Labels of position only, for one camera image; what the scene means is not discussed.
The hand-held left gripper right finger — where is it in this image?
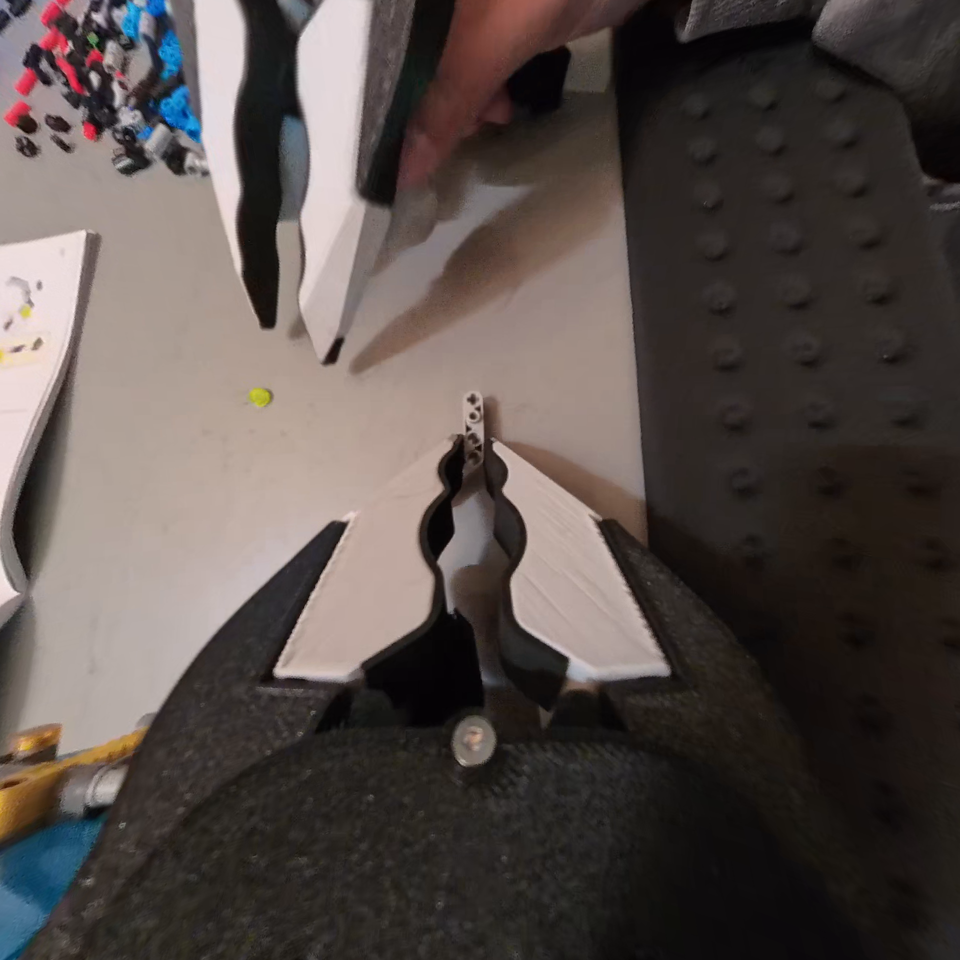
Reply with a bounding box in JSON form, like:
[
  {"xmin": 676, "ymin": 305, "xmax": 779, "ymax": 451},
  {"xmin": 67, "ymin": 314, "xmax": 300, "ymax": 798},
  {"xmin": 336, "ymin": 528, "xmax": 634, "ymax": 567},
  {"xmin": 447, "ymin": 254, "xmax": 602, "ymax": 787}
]
[{"xmin": 484, "ymin": 438, "xmax": 670, "ymax": 712}]

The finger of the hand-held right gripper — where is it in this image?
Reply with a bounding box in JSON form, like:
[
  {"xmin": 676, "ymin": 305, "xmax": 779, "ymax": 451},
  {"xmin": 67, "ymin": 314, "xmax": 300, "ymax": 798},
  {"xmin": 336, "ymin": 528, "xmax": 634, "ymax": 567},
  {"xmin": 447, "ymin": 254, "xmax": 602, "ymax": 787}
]
[
  {"xmin": 189, "ymin": 0, "xmax": 310, "ymax": 331},
  {"xmin": 294, "ymin": 0, "xmax": 410, "ymax": 366}
]

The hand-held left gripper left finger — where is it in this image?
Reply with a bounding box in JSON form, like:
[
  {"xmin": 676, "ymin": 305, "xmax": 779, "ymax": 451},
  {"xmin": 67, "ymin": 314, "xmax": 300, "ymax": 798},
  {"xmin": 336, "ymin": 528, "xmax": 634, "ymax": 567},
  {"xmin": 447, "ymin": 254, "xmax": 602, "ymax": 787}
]
[{"xmin": 272, "ymin": 433, "xmax": 468, "ymax": 684}]

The grey toy brick beam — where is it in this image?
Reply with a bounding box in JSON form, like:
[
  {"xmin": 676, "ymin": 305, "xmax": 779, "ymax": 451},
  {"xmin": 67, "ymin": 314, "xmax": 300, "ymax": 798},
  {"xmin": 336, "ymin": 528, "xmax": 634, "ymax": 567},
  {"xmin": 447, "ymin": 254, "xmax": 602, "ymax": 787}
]
[{"xmin": 459, "ymin": 388, "xmax": 489, "ymax": 470}]

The blue toy brick vehicle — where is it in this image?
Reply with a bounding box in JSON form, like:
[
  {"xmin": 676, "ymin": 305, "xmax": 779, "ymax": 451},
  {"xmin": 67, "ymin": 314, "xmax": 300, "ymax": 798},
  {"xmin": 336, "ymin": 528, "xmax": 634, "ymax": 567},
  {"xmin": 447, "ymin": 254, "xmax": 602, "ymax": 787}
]
[{"xmin": 0, "ymin": 723, "xmax": 151, "ymax": 960}]

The person's right hand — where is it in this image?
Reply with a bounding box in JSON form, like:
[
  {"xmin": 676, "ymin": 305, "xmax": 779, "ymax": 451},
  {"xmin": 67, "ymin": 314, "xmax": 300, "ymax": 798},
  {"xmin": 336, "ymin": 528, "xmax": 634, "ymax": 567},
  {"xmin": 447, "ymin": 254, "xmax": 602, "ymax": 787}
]
[{"xmin": 396, "ymin": 0, "xmax": 654, "ymax": 192}]

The pile of loose toy bricks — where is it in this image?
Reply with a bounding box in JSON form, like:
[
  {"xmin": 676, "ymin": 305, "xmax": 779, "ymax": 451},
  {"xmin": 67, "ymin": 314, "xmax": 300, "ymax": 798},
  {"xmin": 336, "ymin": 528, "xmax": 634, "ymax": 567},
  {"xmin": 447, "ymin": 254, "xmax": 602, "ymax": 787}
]
[{"xmin": 0, "ymin": 0, "xmax": 207, "ymax": 177}]

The white instruction booklet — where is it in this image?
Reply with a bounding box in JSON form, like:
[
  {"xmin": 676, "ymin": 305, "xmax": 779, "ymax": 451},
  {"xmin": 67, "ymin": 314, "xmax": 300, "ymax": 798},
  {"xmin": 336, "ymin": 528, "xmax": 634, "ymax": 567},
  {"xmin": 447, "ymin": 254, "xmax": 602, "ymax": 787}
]
[{"xmin": 0, "ymin": 228, "xmax": 102, "ymax": 624}]

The black dimpled pad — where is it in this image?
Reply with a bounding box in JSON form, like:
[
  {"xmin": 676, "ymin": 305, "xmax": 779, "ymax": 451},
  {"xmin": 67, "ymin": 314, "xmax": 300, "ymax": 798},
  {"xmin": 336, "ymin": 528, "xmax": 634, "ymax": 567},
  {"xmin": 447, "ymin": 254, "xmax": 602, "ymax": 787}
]
[{"xmin": 611, "ymin": 22, "xmax": 960, "ymax": 960}]

